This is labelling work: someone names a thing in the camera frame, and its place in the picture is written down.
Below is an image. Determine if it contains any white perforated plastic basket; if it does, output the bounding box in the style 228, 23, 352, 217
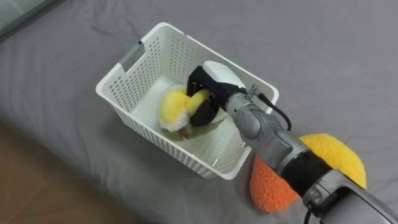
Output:
95, 22, 280, 180

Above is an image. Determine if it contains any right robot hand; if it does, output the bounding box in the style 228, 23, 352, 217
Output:
185, 60, 248, 128

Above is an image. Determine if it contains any grey bed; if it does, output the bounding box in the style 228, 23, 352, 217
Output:
0, 0, 398, 224

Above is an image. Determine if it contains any yellow banana soft toy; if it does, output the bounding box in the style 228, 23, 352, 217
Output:
298, 133, 368, 190

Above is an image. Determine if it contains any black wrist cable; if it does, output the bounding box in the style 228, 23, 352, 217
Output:
247, 84, 292, 132

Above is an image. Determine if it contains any durian soft toy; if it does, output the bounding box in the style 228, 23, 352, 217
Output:
158, 84, 229, 142

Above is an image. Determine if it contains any orange carrot soft toy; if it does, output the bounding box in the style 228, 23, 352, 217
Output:
249, 154, 301, 213

